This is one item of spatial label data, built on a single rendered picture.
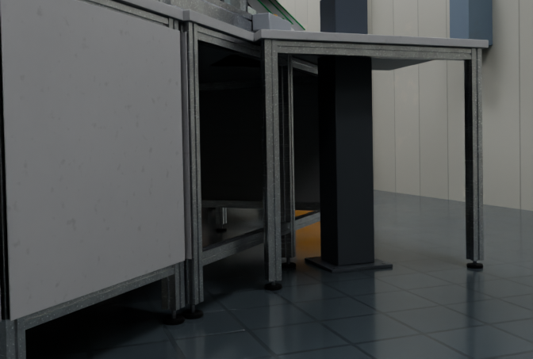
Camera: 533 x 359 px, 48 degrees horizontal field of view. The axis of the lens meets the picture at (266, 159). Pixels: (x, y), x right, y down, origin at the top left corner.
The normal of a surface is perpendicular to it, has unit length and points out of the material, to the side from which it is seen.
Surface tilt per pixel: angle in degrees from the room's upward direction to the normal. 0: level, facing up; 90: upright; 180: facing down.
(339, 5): 90
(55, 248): 90
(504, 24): 90
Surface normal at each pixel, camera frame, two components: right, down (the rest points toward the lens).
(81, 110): 0.91, 0.00
